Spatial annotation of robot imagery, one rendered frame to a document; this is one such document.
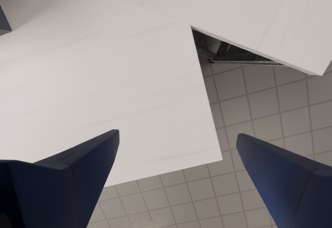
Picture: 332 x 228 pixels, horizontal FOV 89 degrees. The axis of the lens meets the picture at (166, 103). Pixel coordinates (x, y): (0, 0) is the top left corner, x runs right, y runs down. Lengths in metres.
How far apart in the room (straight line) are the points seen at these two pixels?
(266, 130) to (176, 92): 1.19
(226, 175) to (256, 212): 0.45
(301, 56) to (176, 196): 1.43
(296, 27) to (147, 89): 0.30
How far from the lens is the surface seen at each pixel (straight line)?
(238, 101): 1.32
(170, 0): 0.35
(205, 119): 0.37
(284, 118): 1.51
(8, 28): 0.46
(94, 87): 0.38
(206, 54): 1.04
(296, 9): 0.41
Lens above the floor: 1.20
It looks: 76 degrees down
